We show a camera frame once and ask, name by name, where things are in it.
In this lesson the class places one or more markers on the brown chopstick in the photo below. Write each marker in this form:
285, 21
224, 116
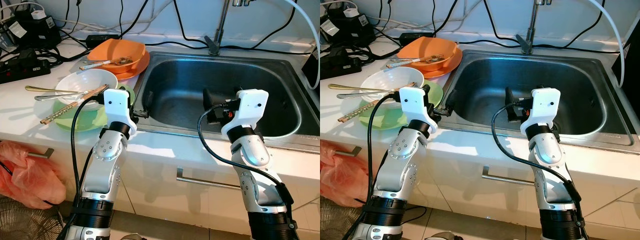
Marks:
352, 116
55, 116
65, 106
365, 106

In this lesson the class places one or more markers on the red plastic bag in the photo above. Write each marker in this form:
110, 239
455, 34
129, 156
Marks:
30, 175
340, 175

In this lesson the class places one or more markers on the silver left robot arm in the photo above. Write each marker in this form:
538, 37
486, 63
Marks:
405, 150
107, 150

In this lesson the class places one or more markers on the black power strip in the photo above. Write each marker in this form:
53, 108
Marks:
340, 62
20, 67

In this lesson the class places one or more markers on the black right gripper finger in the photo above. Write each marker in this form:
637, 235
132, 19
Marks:
210, 98
510, 97

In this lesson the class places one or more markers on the grey robot foot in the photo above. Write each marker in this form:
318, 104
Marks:
447, 237
134, 237

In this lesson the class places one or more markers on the metal faucet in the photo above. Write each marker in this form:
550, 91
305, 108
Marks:
218, 35
532, 25

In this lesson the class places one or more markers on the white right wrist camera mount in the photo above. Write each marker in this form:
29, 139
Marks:
542, 107
250, 105

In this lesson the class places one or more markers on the white bowl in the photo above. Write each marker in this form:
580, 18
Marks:
385, 80
82, 80

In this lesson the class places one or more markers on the green plate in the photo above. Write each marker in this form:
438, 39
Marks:
380, 118
85, 121

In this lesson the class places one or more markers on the black power brick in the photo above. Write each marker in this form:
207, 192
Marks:
415, 36
102, 40

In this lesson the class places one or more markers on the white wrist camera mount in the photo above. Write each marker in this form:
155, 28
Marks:
117, 102
412, 102
250, 105
542, 107

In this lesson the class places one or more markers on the black charger with white label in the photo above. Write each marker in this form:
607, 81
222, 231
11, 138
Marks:
32, 27
345, 27

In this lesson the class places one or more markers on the gold spoon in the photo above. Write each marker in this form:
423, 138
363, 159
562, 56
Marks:
40, 89
345, 88

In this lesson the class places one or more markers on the orange plate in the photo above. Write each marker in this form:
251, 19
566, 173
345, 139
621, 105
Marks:
448, 68
137, 71

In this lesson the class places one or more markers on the silver spoon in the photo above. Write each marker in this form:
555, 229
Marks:
95, 64
400, 62

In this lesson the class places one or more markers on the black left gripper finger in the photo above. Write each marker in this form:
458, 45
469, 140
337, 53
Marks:
450, 99
148, 99

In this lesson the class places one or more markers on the tall black appliance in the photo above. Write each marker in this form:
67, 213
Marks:
626, 52
311, 70

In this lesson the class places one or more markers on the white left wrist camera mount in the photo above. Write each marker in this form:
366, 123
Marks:
117, 102
412, 102

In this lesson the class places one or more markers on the orange bowl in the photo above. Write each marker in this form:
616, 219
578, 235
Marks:
425, 47
115, 50

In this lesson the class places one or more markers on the silver fork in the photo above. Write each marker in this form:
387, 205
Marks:
350, 95
47, 97

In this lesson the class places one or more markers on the stainless steel sink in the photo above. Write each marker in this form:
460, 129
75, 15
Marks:
480, 85
175, 85

